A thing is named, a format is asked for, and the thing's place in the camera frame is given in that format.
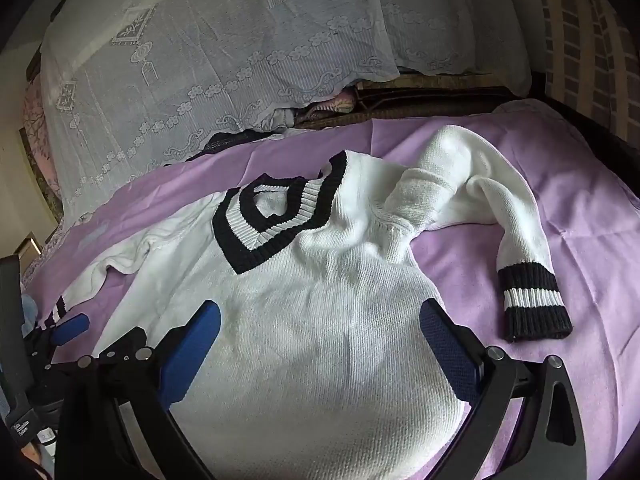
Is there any brown woven mat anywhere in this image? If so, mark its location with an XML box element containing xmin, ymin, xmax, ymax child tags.
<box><xmin>295</xmin><ymin>72</ymin><xmax>521</xmax><ymax>131</ymax></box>

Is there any purple bedsheet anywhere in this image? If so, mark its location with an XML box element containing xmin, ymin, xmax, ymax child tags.
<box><xmin>25</xmin><ymin>100</ymin><xmax>640</xmax><ymax>480</ymax></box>

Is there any pink floral cloth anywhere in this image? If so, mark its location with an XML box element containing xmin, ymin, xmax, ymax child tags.
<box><xmin>310</xmin><ymin>87</ymin><xmax>358</xmax><ymax>116</ymax></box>

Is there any dark cloth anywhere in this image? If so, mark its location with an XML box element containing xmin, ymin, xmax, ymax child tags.
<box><xmin>185</xmin><ymin>130</ymin><xmax>281</xmax><ymax>161</ymax></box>

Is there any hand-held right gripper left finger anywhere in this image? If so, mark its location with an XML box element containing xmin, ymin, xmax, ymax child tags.
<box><xmin>54</xmin><ymin>300</ymin><xmax>222</xmax><ymax>480</ymax></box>

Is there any brown checked cloth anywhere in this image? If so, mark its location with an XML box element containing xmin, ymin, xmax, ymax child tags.
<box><xmin>530</xmin><ymin>0</ymin><xmax>640</xmax><ymax>136</ymax></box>

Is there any white lace cloth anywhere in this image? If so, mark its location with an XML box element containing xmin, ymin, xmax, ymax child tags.
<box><xmin>37</xmin><ymin>0</ymin><xmax>533</xmax><ymax>226</ymax></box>

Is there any grey cloth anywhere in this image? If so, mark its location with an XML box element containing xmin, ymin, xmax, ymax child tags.
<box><xmin>260</xmin><ymin>107</ymin><xmax>301</xmax><ymax>131</ymax></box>

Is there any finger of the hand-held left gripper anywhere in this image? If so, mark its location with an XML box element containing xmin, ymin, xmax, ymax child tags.
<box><xmin>97</xmin><ymin>326</ymin><xmax>153</xmax><ymax>363</ymax></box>
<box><xmin>27</xmin><ymin>312</ymin><xmax>92</xmax><ymax>361</ymax></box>

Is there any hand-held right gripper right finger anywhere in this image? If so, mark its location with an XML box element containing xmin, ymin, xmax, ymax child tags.
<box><xmin>419</xmin><ymin>299</ymin><xmax>588</xmax><ymax>480</ymax></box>

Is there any pink floral panel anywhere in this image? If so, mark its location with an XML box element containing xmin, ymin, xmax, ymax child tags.
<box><xmin>20</xmin><ymin>80</ymin><xmax>63</xmax><ymax>216</ymax></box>

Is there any white sweater with black stripes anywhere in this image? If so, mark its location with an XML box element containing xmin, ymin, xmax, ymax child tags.
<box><xmin>42</xmin><ymin>127</ymin><xmax>573</xmax><ymax>480</ymax></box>

